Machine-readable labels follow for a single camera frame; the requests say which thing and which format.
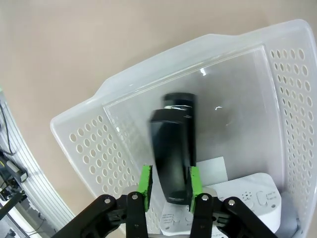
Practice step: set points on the white perforated plastic basket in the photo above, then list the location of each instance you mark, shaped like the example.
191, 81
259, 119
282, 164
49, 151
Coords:
99, 148

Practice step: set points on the white paper label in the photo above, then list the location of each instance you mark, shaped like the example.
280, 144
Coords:
213, 168

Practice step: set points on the white digital alarm clock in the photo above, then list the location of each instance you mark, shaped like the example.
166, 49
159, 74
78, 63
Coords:
247, 191

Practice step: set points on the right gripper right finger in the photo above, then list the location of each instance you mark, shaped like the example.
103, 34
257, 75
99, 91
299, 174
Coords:
205, 215

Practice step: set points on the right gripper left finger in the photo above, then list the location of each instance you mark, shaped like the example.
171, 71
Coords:
133, 215

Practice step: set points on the black stapler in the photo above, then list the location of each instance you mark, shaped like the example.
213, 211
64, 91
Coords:
171, 153

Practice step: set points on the aluminium frame rail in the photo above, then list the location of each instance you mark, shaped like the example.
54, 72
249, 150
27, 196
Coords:
37, 186

